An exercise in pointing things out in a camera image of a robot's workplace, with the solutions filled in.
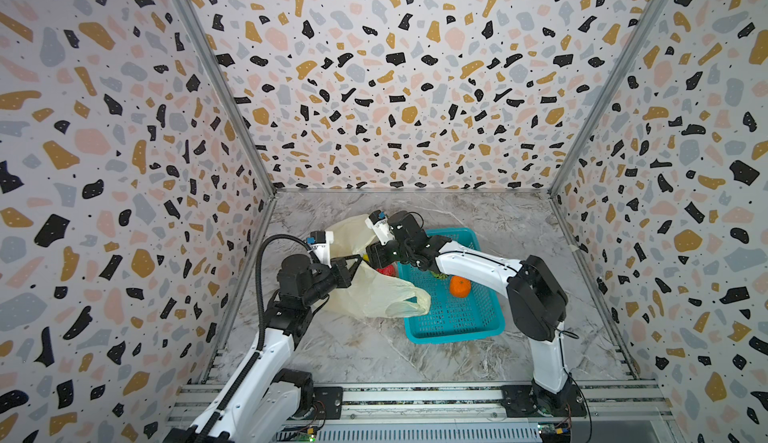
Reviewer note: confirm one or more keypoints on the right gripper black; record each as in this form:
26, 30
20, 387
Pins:
387, 243

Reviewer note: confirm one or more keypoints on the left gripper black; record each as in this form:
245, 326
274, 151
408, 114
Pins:
341, 275

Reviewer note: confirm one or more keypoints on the pale yellow plastic bag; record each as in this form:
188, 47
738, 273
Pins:
371, 294

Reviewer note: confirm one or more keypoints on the orange fruit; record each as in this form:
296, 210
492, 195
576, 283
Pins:
460, 287

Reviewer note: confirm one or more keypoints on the red fruit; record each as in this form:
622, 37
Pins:
388, 271

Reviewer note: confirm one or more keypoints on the yellow banana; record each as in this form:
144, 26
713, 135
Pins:
439, 275

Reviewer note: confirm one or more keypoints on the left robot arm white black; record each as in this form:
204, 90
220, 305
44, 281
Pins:
263, 394

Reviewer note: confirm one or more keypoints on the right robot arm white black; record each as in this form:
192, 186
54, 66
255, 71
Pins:
537, 301

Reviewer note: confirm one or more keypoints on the teal plastic basket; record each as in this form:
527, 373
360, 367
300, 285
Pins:
450, 319

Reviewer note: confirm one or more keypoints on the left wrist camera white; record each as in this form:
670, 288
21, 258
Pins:
320, 245

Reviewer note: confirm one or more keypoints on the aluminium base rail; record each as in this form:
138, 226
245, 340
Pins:
599, 411

